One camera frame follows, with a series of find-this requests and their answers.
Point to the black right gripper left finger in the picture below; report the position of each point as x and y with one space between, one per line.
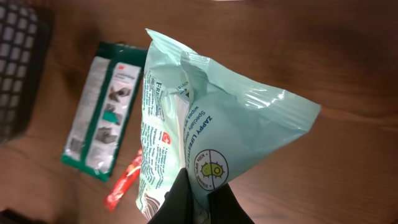
178 205

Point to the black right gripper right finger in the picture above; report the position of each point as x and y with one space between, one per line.
225 209

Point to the red white snack packet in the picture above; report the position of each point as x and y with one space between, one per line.
128 177

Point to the light green snack packet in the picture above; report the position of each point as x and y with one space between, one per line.
208 120

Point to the green white gloves packet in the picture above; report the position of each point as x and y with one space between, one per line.
104 108

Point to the grey plastic mesh basket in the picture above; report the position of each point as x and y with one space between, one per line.
26 30

